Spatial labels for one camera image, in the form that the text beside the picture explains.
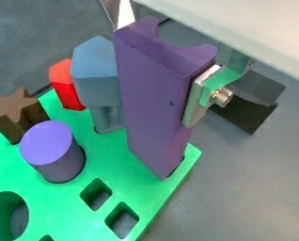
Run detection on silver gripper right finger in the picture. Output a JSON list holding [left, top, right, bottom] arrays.
[[181, 44, 253, 128]]

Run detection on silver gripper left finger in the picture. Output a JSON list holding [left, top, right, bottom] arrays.
[[100, 0, 136, 30]]

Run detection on purple arch block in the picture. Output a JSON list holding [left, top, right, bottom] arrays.
[[113, 16, 217, 179]]

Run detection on green shape sorter board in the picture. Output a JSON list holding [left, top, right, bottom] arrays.
[[0, 91, 201, 241]]

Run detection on black curved stand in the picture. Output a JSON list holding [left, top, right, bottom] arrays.
[[209, 71, 285, 135]]

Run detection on blue pentagon block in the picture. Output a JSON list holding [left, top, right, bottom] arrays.
[[71, 36, 123, 134]]

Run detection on red heptagon block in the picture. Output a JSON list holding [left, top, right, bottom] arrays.
[[49, 58, 85, 111]]

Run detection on brown star block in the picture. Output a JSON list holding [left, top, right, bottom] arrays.
[[0, 87, 49, 144]]

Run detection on purple cylinder block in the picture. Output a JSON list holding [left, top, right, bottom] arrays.
[[19, 120, 85, 184]]

